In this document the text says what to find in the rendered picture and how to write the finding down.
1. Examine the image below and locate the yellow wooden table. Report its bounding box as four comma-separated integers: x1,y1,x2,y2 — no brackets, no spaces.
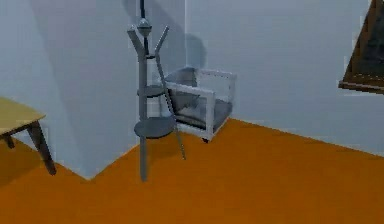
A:
0,96,58,177

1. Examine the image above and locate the grey tripod shelf stand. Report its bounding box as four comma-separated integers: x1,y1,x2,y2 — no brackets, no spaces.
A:
126,24,187,183

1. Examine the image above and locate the white frame grey armchair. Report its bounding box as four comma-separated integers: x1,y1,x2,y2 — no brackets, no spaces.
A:
159,66,238,144

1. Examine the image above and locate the brown framed dark picture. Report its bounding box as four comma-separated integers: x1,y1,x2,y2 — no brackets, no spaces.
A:
338,0,384,96

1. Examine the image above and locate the black floor lamp pole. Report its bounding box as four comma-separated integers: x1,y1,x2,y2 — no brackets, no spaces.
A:
136,0,153,57

